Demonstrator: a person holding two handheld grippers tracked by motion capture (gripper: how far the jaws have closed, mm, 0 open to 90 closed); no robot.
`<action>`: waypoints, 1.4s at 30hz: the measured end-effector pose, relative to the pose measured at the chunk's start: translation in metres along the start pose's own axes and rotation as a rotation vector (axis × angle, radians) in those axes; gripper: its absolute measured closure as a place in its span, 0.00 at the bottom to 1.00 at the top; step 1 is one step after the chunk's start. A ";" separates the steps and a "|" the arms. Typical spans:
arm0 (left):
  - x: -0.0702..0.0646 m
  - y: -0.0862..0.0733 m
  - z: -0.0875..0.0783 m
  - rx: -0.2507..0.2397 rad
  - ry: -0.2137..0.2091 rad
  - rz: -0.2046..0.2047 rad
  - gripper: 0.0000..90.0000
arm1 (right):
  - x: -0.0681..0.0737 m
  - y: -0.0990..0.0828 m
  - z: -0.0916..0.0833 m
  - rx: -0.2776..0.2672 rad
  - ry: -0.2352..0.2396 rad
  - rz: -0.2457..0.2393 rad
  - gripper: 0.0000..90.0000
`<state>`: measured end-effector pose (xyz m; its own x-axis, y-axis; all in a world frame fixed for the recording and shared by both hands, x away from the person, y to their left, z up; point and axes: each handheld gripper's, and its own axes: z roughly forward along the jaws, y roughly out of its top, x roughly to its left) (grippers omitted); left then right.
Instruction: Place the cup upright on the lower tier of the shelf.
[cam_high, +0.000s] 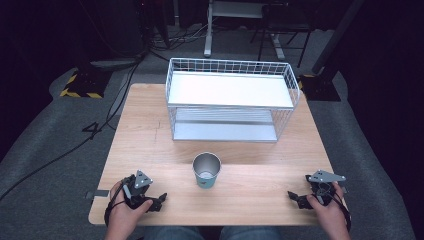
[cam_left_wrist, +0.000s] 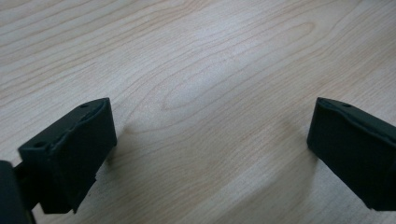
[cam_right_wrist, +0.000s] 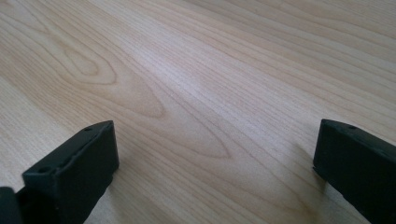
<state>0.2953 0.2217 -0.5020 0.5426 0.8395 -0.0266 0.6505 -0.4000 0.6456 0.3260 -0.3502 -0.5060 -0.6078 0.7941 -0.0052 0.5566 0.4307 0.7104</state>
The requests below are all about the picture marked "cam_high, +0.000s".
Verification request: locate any person's leg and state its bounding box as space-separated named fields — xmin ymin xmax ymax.
xmin=219 ymin=225 xmax=282 ymax=240
xmin=142 ymin=225 xmax=205 ymax=240

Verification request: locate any left hand-held gripper cable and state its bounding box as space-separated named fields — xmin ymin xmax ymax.
xmin=103 ymin=176 xmax=134 ymax=228

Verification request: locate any person's left hand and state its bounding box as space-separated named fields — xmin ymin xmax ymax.
xmin=108 ymin=180 xmax=154 ymax=232

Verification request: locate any bundle of floor cables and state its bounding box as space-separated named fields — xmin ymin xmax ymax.
xmin=146 ymin=19 xmax=209 ymax=63

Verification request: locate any white metal desk stand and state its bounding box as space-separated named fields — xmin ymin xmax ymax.
xmin=203 ymin=0 xmax=287 ymax=62

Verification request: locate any person's right hand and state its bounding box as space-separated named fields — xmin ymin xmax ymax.
xmin=305 ymin=182 xmax=348 ymax=228

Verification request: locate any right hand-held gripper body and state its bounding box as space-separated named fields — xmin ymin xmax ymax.
xmin=305 ymin=169 xmax=347 ymax=205

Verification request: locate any hand-held gripper cable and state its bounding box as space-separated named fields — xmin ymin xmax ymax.
xmin=103 ymin=176 xmax=134 ymax=228
xmin=328 ymin=186 xmax=353 ymax=233

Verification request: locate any person's left leg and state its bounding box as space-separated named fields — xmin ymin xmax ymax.
xmin=142 ymin=225 xmax=205 ymax=240

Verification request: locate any person's right leg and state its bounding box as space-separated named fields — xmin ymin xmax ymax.
xmin=219 ymin=225 xmax=282 ymax=240

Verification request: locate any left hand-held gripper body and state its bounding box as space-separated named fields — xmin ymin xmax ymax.
xmin=121 ymin=169 xmax=155 ymax=211

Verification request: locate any white wire shelf rack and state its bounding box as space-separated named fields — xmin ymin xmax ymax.
xmin=165 ymin=57 xmax=301 ymax=144

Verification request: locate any dark slanted metal pole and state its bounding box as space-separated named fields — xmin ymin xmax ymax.
xmin=311 ymin=0 xmax=367 ymax=76

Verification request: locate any long black floor cable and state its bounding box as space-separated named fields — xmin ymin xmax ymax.
xmin=0 ymin=53 xmax=145 ymax=202

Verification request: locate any grey table edge bracket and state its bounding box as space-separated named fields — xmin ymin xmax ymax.
xmin=85 ymin=189 xmax=111 ymax=201

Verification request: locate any black yellow striped base plate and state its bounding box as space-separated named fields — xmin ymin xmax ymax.
xmin=297 ymin=73 xmax=342 ymax=102
xmin=59 ymin=67 xmax=114 ymax=100

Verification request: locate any black metal chair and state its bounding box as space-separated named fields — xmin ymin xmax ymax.
xmin=249 ymin=2 xmax=315 ymax=69

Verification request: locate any right hand-held gripper cable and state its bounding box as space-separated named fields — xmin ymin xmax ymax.
xmin=328 ymin=186 xmax=353 ymax=233

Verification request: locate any teal metal cup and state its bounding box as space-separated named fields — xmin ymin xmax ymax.
xmin=191 ymin=151 xmax=222 ymax=190

